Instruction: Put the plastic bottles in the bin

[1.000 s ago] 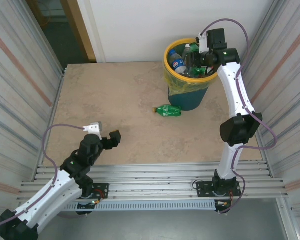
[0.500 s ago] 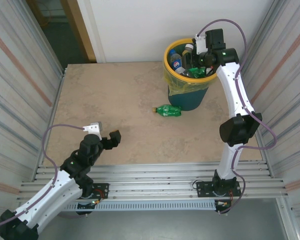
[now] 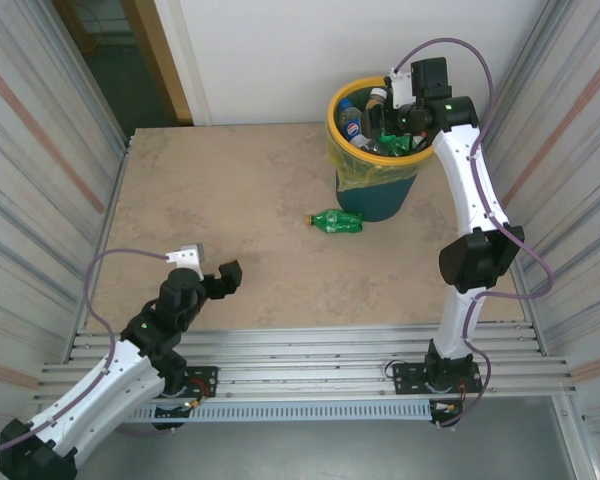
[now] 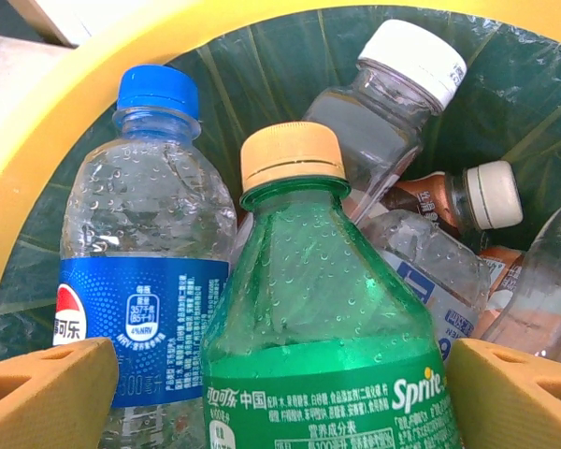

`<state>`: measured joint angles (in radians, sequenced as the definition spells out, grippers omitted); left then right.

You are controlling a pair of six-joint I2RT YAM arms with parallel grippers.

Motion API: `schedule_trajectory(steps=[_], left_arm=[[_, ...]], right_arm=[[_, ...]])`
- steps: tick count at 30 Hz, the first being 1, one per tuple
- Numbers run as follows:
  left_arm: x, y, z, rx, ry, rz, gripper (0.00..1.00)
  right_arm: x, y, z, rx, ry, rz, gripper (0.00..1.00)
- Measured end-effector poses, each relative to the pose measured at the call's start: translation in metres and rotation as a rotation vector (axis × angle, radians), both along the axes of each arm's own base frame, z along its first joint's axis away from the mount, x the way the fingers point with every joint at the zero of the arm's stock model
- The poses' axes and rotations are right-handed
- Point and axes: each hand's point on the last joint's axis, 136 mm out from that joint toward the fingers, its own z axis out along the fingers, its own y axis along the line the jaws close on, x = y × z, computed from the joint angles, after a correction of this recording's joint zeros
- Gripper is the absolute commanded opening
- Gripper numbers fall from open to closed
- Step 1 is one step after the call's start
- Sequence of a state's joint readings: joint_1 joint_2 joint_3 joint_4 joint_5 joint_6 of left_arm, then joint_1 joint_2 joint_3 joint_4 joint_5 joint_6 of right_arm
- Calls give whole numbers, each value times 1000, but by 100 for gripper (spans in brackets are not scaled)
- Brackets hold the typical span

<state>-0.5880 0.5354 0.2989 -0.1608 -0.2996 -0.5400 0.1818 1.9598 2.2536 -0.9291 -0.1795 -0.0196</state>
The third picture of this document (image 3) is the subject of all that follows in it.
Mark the Pepsi-logo water bottle blue cap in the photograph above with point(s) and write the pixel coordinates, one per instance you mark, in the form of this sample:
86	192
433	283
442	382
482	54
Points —
352	129

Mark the yellow-green bin liner bag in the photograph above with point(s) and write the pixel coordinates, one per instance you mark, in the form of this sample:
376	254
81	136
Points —
352	170

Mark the wooden door frame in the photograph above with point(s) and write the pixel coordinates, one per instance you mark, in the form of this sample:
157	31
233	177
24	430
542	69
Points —
155	55

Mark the yellow power connector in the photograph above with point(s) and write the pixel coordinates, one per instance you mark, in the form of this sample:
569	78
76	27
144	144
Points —
192	404
447	407

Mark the blue bin yellow rim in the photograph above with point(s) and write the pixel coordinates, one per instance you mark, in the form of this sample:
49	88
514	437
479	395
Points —
365	202

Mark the aluminium rail frame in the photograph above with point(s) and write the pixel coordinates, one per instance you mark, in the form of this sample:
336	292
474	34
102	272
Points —
305	350

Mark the brown coffee bottle cream cap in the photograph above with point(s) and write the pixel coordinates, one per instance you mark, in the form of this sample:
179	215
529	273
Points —
377	94

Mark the corrugated translucent side panel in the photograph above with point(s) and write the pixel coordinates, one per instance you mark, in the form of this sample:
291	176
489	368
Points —
30	150
580	150

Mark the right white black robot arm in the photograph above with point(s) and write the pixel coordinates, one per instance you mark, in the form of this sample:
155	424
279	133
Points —
467	175

